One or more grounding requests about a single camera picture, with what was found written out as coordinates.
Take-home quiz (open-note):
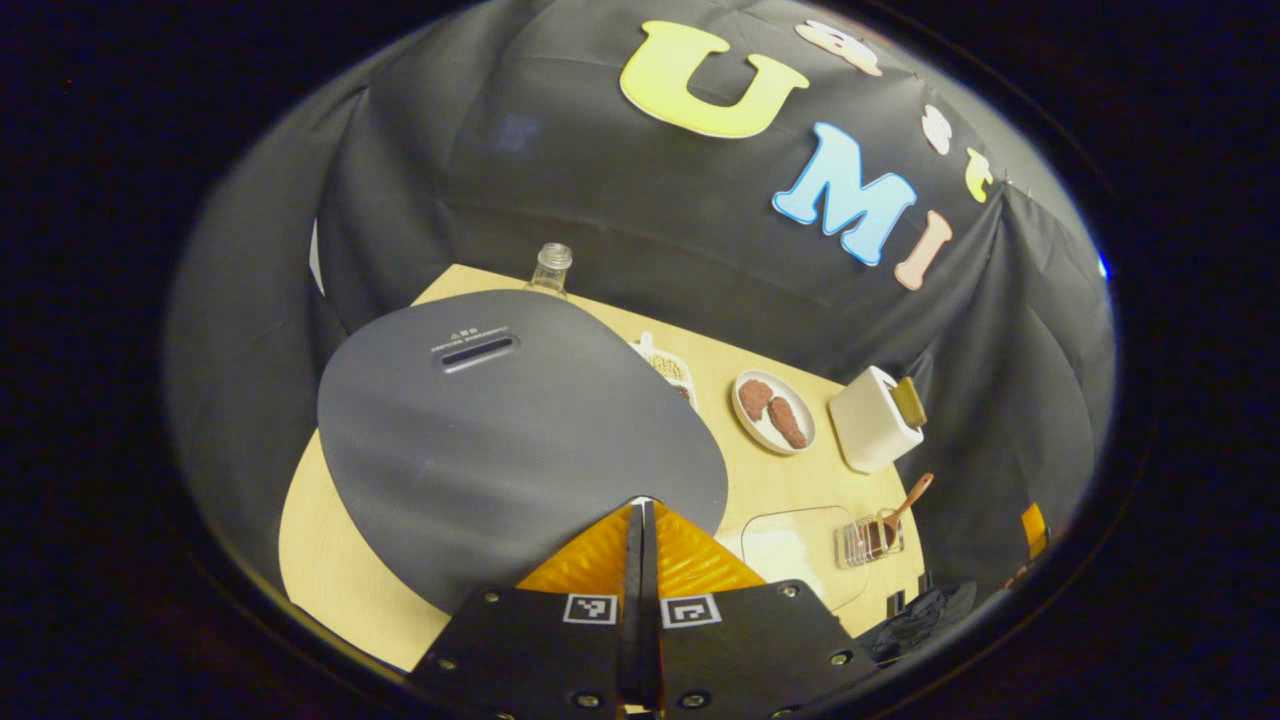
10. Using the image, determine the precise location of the brown toast slice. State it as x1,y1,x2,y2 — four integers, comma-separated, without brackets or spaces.
890,377,928,429

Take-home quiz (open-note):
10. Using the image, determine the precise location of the white toaster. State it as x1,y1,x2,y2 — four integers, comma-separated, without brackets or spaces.
828,365,928,475

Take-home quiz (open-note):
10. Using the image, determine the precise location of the white divided grain dish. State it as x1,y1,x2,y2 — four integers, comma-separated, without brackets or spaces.
630,332,698,406

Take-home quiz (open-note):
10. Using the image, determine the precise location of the clear glass bottle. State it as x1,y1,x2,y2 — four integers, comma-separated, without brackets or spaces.
525,242,574,299

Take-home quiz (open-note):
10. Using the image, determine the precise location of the black backdrop cloth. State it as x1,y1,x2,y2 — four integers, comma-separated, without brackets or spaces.
165,0,1116,621

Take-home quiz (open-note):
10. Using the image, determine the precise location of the dark grey rice cooker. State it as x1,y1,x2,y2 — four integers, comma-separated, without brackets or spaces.
317,290,729,616

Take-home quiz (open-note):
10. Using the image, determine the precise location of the brown wooden spoon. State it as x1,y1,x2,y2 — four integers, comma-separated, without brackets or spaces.
865,473,935,556

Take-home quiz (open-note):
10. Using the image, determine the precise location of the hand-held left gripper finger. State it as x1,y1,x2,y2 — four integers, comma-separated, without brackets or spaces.
405,500,646,716
645,500,881,716

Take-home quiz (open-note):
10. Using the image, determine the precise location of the clear table mat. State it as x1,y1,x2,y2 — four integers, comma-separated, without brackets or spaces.
742,506,871,613

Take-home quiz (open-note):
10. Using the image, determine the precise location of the white round plate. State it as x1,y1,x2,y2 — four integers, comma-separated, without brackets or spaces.
732,370,818,456

